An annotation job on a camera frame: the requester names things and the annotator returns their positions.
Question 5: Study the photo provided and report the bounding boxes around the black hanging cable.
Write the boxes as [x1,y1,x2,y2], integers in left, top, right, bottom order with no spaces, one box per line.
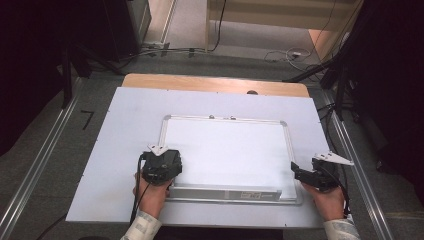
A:
[205,0,228,53]

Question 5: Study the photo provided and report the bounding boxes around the grey floor cable bundle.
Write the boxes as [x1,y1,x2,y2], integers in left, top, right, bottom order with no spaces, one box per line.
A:
[116,41,207,65]

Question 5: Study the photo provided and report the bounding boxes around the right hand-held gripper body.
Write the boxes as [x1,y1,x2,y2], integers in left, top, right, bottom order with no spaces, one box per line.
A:
[311,151,355,193]

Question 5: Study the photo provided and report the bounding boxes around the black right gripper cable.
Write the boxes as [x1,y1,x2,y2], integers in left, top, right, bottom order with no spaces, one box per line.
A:
[324,164,352,216]

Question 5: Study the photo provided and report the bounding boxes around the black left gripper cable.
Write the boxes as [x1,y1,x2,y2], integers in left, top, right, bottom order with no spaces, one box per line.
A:
[129,153,151,225]

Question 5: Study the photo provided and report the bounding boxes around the aluminium floor rail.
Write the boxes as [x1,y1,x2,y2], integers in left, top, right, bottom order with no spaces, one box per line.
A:
[320,89,397,240]
[0,77,83,238]

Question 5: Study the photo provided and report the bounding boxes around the person's right hand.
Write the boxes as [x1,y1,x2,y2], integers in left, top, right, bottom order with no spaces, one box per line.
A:
[301,181,346,222]

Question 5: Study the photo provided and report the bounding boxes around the person's left hand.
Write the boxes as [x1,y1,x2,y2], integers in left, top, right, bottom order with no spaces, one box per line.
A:
[132,172,173,220]

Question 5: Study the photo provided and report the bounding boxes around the black metal stand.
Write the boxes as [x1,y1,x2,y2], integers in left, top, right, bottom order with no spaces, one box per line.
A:
[59,41,126,110]
[282,0,369,122]

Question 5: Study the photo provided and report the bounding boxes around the white floor cable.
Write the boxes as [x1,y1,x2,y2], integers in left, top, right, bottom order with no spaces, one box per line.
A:
[263,47,314,72]

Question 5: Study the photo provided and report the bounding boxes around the whiteboard with aluminium frame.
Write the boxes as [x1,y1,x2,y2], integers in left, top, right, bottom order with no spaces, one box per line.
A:
[158,114,304,206]

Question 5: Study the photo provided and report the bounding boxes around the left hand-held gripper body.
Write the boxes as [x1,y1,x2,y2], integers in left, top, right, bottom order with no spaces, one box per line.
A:
[139,143,184,187]

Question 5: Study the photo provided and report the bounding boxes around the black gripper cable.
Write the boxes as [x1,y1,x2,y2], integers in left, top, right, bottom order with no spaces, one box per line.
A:
[129,153,151,225]
[324,164,352,216]

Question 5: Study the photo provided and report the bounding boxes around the dark cabinet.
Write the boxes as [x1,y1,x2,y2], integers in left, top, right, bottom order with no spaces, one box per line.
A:
[99,0,153,62]

